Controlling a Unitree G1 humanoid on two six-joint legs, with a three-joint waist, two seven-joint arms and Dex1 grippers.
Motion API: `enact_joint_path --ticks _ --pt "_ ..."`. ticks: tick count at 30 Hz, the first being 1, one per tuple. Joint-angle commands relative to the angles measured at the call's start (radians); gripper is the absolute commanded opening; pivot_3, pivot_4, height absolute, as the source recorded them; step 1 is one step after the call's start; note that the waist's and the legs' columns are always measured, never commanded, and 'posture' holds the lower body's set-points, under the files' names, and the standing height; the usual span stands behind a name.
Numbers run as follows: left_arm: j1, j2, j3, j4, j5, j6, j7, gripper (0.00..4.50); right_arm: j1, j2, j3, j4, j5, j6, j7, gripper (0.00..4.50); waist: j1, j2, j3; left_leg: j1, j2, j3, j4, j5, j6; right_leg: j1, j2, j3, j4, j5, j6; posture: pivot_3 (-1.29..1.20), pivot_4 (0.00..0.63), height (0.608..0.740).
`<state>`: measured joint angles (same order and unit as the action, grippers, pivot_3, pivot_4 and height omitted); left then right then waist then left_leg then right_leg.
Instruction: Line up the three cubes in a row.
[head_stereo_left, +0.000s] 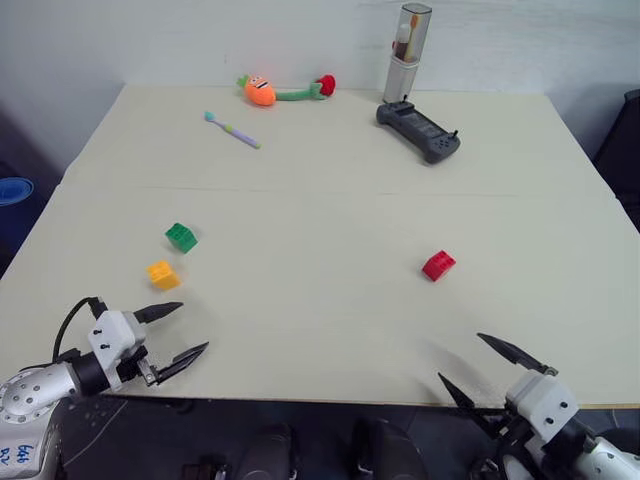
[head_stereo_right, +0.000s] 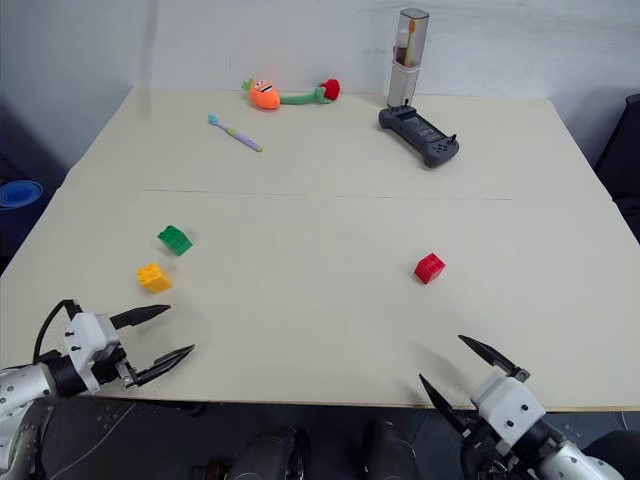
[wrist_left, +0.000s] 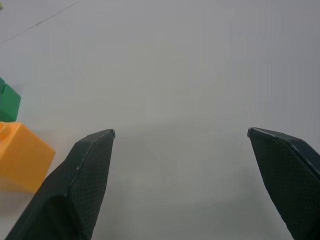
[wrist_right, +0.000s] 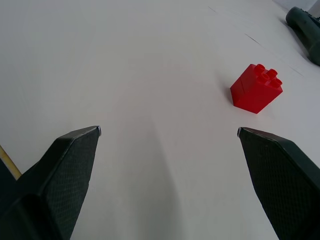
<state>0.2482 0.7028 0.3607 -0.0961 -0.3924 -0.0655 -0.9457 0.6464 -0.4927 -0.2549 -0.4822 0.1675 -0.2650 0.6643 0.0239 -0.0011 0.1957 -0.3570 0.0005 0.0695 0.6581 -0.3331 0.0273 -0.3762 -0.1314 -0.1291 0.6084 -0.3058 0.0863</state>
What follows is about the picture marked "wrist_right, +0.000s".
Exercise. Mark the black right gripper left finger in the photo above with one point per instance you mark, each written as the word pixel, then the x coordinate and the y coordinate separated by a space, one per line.
pixel 57 185

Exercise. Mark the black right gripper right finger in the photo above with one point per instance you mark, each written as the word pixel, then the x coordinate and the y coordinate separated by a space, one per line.
pixel 280 180

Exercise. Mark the red toy building block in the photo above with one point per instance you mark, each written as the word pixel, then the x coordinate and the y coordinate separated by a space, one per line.
pixel 255 93

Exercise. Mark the dark green rounded object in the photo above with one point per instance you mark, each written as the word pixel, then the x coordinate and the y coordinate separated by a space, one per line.
pixel 306 32

